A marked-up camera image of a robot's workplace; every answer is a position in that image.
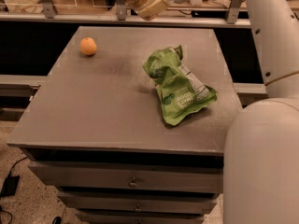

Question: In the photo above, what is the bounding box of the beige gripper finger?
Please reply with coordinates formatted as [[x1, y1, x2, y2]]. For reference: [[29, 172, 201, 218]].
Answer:
[[137, 0, 169, 21]]

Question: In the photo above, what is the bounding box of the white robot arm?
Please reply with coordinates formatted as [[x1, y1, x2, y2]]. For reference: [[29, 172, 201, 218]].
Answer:
[[173, 0, 299, 224]]

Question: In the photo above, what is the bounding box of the orange fruit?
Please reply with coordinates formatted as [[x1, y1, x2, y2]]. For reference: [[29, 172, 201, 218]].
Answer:
[[80, 37, 97, 56]]

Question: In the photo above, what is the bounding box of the green chip bag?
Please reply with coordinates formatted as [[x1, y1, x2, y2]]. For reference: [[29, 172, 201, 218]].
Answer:
[[143, 46, 218, 126]]

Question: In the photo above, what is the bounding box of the grey drawer cabinet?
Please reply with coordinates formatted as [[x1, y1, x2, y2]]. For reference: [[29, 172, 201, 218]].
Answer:
[[7, 27, 241, 224]]

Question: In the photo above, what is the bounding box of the top drawer knob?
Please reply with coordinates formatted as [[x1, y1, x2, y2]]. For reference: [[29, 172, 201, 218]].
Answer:
[[128, 177, 138, 188]]

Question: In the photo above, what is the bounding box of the drawer knob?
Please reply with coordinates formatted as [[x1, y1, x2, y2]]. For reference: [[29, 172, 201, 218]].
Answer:
[[128, 177, 138, 188], [134, 203, 141, 212]]

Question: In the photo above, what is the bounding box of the black power adapter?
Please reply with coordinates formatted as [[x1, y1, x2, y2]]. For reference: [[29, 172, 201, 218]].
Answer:
[[0, 175, 20, 198]]

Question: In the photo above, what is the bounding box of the metal railing frame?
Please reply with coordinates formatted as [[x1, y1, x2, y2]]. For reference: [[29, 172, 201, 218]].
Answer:
[[0, 0, 299, 30]]

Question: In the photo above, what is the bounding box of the black cable on floor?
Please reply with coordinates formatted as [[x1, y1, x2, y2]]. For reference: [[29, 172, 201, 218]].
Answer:
[[7, 156, 29, 177]]

